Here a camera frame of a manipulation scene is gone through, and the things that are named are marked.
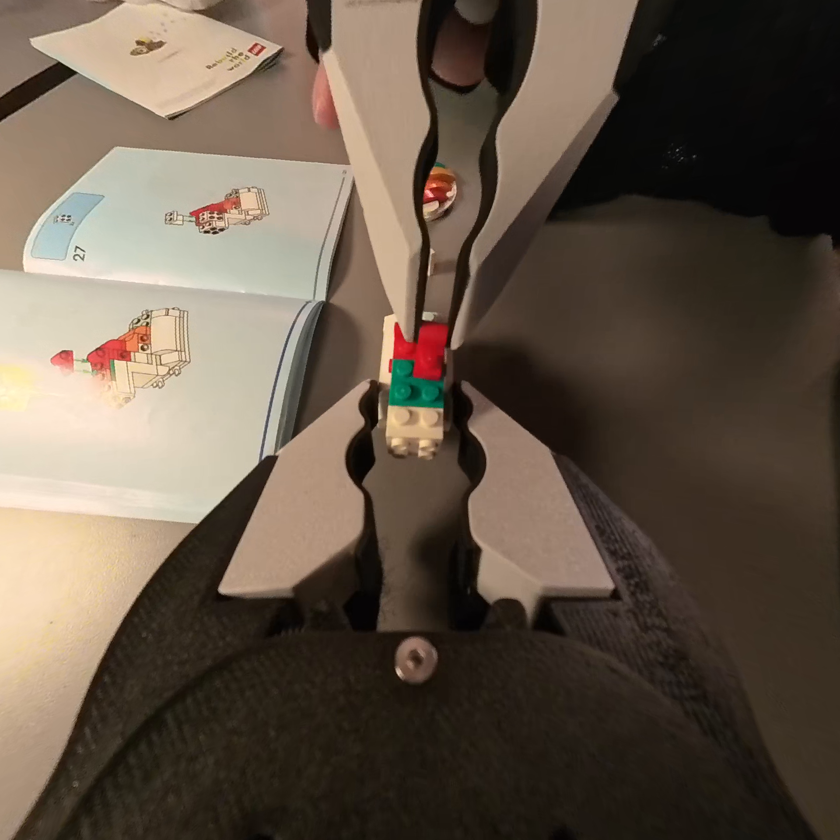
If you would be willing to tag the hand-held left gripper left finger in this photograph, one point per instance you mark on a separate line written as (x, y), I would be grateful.
(289, 525)

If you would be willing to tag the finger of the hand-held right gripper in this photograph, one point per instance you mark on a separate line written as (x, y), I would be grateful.
(377, 131)
(544, 118)

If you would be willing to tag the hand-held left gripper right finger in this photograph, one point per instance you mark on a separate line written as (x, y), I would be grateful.
(538, 525)

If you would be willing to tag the white red green lego model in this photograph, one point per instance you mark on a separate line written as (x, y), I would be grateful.
(417, 394)

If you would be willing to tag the round rainbow lego build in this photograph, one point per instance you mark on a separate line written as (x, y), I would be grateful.
(438, 187)

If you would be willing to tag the person's right hand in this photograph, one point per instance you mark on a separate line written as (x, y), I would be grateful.
(459, 52)

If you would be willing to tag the white folded leaflet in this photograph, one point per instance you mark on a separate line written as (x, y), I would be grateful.
(157, 59)

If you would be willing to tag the open light blue instruction booklet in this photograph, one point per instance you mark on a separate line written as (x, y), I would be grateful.
(164, 407)

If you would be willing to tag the person's dark clothing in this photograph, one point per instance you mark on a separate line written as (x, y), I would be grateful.
(722, 98)

